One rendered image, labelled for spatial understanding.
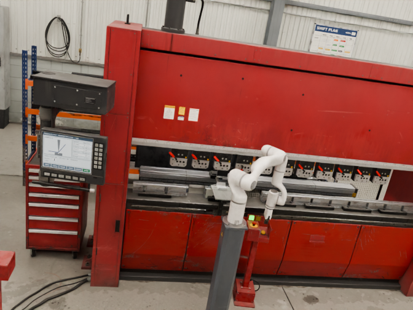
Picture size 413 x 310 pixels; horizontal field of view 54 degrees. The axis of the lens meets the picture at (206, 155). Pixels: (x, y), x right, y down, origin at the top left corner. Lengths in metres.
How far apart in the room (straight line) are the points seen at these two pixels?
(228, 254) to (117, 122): 1.36
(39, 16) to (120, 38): 4.75
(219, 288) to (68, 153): 1.59
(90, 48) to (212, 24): 2.24
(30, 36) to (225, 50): 5.03
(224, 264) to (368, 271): 1.92
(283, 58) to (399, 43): 5.92
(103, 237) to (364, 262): 2.64
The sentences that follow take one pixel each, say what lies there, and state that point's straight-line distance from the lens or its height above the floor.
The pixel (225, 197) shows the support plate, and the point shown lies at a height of 1.00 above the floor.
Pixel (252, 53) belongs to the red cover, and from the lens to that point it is 3.43.
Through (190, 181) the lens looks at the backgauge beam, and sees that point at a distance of 3.98.
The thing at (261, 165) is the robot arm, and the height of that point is 1.47.
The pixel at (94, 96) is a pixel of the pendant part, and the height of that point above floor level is 1.87.
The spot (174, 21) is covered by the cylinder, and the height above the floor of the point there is 2.39.
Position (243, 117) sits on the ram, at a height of 1.69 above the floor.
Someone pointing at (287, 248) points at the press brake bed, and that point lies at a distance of 4.13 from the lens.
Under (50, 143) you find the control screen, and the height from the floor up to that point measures 1.50.
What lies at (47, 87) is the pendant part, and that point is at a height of 1.88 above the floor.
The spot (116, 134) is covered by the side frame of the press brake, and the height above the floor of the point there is 1.49.
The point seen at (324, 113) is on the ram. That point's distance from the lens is 3.77.
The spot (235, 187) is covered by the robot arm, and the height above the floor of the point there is 1.29.
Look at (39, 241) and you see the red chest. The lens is 4.25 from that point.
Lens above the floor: 2.53
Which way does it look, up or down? 20 degrees down
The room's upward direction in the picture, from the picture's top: 9 degrees clockwise
